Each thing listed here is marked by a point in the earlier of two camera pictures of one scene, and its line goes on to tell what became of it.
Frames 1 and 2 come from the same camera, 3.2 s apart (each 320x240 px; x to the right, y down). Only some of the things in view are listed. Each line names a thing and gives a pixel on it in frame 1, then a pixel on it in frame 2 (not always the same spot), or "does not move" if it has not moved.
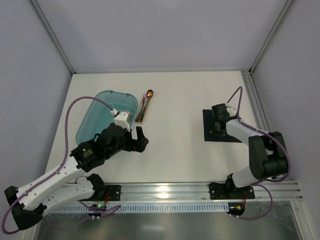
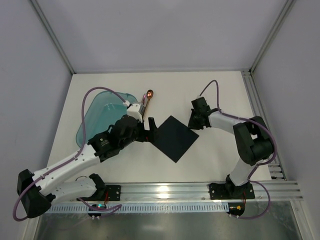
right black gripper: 217,122 to 196,116
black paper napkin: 209,122 to 173,138
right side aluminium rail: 255,101 does not move
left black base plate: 113,192 does not move
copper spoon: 149,94 does not move
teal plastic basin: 98,117 does not move
